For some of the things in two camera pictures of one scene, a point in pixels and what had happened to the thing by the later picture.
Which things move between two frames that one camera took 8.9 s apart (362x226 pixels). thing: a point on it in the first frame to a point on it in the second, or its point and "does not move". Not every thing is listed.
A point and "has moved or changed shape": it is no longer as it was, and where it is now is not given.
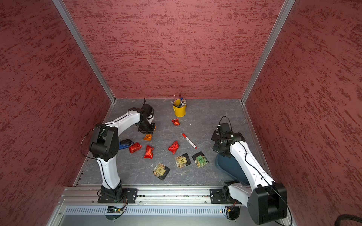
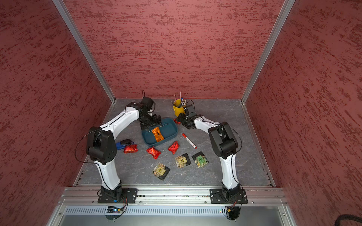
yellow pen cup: [179, 107] does not move
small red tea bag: [176, 122] does not move
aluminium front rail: [87, 195] does not move
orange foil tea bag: [148, 137] to [157, 134]
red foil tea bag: [149, 152] has moved or changed shape
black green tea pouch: [200, 159] does not move
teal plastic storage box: [228, 165] has moved or changed shape
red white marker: [189, 141] does not move
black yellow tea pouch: [182, 160] does not move
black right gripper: [215, 147] to [181, 118]
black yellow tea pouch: [160, 171] does not move
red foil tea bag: [135, 147] has moved or changed shape
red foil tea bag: [174, 147] does not move
